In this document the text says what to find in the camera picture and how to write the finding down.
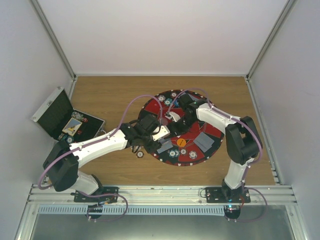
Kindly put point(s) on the slotted cable duct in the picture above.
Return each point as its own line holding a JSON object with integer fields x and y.
{"x": 159, "y": 210}

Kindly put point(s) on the dealt card top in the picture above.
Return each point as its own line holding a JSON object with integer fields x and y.
{"x": 192, "y": 97}

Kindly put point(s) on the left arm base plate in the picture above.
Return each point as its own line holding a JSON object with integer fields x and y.
{"x": 101, "y": 196}

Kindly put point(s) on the blue 10 chip bottom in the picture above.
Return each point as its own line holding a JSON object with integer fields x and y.
{"x": 193, "y": 154}

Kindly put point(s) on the dealt card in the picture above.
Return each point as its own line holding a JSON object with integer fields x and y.
{"x": 166, "y": 144}
{"x": 192, "y": 97}
{"x": 204, "y": 142}

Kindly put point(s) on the card box in case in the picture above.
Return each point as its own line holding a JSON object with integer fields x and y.
{"x": 72, "y": 127}

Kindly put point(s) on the round red black poker mat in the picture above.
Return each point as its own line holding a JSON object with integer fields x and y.
{"x": 159, "y": 109}

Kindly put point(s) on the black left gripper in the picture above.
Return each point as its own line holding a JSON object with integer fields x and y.
{"x": 152, "y": 148}

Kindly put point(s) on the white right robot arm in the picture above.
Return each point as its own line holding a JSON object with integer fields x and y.
{"x": 243, "y": 143}

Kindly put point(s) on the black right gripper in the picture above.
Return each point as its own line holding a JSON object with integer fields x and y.
{"x": 172, "y": 127}

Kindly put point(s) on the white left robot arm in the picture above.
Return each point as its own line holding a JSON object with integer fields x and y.
{"x": 63, "y": 164}

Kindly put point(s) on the green 50 chip bottom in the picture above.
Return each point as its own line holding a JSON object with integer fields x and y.
{"x": 174, "y": 153}

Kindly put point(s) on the orange big blind button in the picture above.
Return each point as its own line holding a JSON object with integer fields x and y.
{"x": 181, "y": 142}

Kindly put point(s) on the green 50 chip top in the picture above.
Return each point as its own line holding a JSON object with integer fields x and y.
{"x": 168, "y": 101}

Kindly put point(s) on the front aluminium rail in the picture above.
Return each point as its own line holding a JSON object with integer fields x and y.
{"x": 169, "y": 195}

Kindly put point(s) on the green 50 chip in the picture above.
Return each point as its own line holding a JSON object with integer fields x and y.
{"x": 174, "y": 153}
{"x": 168, "y": 101}

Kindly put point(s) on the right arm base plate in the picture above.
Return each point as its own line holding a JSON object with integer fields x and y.
{"x": 224, "y": 195}

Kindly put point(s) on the orange 100 chip stack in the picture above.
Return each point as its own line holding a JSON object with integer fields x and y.
{"x": 140, "y": 154}

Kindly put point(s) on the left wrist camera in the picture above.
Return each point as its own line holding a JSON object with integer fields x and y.
{"x": 148, "y": 123}

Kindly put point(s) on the aluminium poker case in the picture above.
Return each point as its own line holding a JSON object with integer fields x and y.
{"x": 57, "y": 110}

